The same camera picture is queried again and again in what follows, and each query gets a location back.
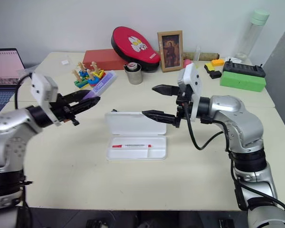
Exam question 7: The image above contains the open laptop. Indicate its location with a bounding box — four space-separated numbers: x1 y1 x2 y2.
0 48 27 119

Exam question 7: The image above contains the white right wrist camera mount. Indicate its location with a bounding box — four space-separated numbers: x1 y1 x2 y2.
177 63 203 122

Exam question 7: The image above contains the white plastic pencil case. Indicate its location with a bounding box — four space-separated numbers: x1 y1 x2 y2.
104 111 168 162

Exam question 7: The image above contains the red and black boxing pad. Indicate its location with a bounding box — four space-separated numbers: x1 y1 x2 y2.
111 26 162 72

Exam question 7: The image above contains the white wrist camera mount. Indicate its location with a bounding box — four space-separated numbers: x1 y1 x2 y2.
30 73 62 127
177 63 203 122

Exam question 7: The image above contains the brown rolled mat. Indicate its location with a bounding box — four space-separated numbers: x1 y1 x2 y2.
182 50 220 61

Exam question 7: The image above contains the black remote controller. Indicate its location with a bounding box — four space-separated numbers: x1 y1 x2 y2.
222 57 267 78

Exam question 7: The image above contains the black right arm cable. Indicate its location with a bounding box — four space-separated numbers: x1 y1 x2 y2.
182 101 285 214

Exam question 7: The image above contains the wooden picture frame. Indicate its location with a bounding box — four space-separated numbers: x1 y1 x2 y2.
157 30 184 73

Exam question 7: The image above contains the red and white marker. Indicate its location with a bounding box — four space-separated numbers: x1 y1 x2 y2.
112 143 152 149

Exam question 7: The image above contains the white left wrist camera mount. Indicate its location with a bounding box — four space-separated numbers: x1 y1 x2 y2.
30 73 62 127

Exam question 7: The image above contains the black small block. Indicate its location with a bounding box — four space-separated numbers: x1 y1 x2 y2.
209 70 222 80

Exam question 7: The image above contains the green rectangular box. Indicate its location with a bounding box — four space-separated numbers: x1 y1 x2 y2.
219 70 267 92

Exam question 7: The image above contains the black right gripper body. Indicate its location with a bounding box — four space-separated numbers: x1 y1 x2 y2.
176 85 193 120

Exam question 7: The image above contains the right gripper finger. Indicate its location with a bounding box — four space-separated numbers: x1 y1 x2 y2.
152 84 181 97
141 109 181 129

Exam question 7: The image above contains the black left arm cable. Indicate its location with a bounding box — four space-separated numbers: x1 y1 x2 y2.
13 72 34 111

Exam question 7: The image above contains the metal cup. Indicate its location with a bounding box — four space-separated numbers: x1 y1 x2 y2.
123 63 143 85

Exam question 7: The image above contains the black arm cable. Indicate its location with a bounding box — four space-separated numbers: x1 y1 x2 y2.
182 101 285 214
13 72 34 111

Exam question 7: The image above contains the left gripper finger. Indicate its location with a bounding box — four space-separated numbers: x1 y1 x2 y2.
69 95 102 115
61 89 91 102

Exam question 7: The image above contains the red rectangular box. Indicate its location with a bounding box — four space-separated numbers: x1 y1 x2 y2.
82 48 129 71

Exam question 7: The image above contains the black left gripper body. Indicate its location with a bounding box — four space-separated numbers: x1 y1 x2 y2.
49 93 81 127

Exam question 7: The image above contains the clear bottle with green cap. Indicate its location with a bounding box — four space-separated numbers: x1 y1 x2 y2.
235 9 270 60

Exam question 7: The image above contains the colourful wooden stacking toy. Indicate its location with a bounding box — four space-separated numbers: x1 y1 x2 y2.
71 61 106 89

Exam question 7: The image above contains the purple rectangular box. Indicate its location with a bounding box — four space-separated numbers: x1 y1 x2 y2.
84 70 117 101

